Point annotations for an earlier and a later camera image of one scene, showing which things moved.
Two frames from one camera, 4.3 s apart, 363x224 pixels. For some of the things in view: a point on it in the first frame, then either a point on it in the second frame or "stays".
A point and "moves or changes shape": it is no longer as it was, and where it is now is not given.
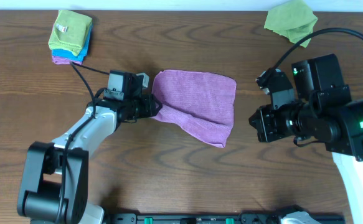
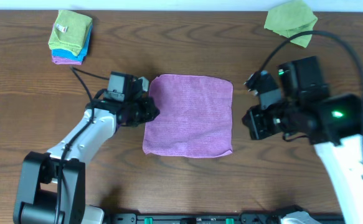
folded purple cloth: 57,60 stays
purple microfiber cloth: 200,103 moves or changes shape
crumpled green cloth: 292,19 stays
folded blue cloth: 68,54 stays
